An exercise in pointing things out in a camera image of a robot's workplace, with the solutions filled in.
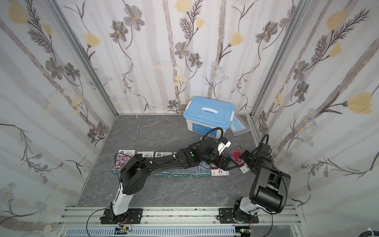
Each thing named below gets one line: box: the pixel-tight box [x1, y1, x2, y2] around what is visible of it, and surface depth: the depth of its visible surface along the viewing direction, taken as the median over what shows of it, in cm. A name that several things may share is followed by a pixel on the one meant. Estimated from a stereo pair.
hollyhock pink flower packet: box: [228, 145, 251, 174], surface depth 100 cm
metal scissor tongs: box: [132, 115, 148, 140], surface depth 110 cm
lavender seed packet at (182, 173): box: [171, 167, 190, 178], surface depth 90 cm
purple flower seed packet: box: [111, 149, 136, 174], surface depth 96 cm
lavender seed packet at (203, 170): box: [192, 161, 211, 178], surface depth 90 cm
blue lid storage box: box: [183, 96, 235, 139], surface depth 100 cm
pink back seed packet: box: [210, 165, 230, 177], surface depth 91 cm
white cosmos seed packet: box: [137, 151, 155, 158], surface depth 100 cm
